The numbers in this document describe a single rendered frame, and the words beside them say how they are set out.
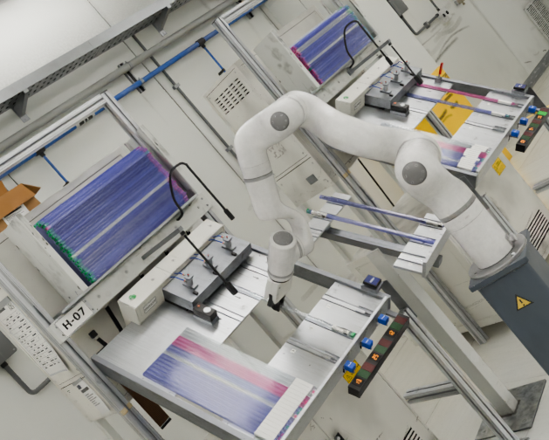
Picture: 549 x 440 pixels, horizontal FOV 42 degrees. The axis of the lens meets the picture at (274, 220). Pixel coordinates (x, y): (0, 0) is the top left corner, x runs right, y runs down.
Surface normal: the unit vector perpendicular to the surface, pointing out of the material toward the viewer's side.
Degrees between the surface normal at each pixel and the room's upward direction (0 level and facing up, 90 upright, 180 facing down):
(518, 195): 90
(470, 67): 90
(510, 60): 90
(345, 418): 90
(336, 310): 44
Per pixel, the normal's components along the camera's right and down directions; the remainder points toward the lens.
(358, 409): 0.52, -0.33
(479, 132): -0.10, -0.77
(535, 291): -0.32, 0.40
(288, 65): -0.55, 0.56
